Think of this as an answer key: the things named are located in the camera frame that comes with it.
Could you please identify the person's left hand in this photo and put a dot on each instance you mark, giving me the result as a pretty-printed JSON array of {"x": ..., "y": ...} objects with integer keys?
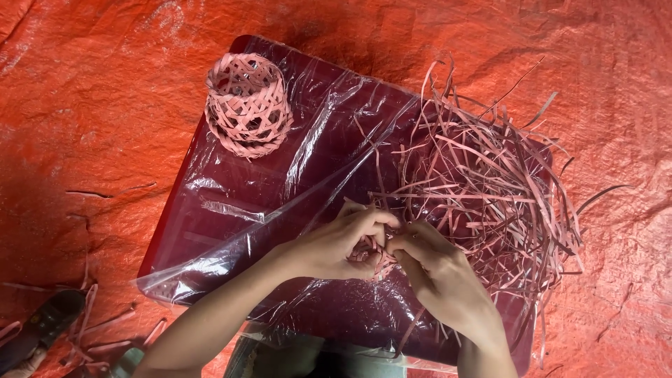
[{"x": 330, "y": 252}]

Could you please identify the person's right hand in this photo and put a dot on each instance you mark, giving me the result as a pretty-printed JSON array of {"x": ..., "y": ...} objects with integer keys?
[{"x": 446, "y": 283}]

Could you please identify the small unfinished woven strip piece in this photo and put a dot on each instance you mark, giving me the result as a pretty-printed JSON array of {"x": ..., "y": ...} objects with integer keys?
[{"x": 382, "y": 266}]

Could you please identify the pile of loose pink strips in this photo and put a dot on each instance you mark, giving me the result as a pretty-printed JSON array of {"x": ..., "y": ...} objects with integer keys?
[{"x": 488, "y": 194}]

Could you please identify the dark red plastic table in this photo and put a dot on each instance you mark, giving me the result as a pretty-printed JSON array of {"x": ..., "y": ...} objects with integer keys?
[{"x": 252, "y": 178}]

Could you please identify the person's blue jeans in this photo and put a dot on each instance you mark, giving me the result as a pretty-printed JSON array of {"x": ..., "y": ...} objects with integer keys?
[{"x": 294, "y": 359}]

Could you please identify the clear plastic wrap sheet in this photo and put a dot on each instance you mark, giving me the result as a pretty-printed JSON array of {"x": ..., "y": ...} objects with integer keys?
[{"x": 315, "y": 131}]

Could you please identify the pink woven strip basket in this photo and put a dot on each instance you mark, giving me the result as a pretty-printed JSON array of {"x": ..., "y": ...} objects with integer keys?
[{"x": 246, "y": 105}]

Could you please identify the thin dark strip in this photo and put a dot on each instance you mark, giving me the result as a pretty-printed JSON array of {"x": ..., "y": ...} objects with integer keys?
[{"x": 105, "y": 193}]

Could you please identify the scattered pink strip offcuts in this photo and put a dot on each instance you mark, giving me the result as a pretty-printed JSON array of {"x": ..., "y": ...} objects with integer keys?
[{"x": 99, "y": 341}]

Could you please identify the orange tarpaulin ground sheet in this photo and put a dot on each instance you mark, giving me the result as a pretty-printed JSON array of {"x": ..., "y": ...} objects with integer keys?
[{"x": 105, "y": 94}]

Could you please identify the black sandal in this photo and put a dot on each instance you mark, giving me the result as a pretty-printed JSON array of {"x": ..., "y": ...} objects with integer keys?
[{"x": 44, "y": 325}]

